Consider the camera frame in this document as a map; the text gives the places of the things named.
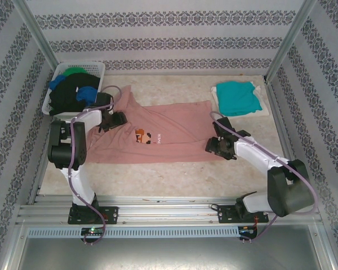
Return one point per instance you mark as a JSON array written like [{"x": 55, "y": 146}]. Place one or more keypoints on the aluminium frame post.
[
  {"x": 290, "y": 39},
  {"x": 38, "y": 31}
]

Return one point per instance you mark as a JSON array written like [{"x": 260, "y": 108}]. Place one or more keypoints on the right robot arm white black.
[{"x": 253, "y": 152}]

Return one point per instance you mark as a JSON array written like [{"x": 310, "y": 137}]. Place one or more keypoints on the folded teal and white shirts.
[{"x": 263, "y": 111}]

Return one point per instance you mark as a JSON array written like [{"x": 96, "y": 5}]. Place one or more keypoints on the blue garment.
[
  {"x": 56, "y": 82},
  {"x": 87, "y": 94}
]

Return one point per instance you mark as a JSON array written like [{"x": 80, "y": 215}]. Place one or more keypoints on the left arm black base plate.
[{"x": 110, "y": 215}]

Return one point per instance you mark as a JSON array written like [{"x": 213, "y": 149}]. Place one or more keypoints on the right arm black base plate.
[{"x": 226, "y": 215}]

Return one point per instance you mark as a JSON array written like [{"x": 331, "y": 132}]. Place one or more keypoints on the pink t-shirt with pixel print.
[{"x": 174, "y": 123}]

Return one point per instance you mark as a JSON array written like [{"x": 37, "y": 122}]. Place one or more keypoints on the black garment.
[{"x": 70, "y": 90}]

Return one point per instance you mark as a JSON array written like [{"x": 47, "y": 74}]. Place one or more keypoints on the circuit board with green light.
[{"x": 93, "y": 231}]

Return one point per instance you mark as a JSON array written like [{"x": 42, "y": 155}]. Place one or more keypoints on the aluminium mounting rail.
[{"x": 163, "y": 209}]

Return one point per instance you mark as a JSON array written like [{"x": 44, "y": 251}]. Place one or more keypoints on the white plastic laundry basket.
[{"x": 95, "y": 69}]

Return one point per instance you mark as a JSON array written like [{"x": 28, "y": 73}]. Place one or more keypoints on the green garment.
[{"x": 74, "y": 71}]

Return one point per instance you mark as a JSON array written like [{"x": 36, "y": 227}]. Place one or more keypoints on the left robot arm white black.
[{"x": 81, "y": 185}]

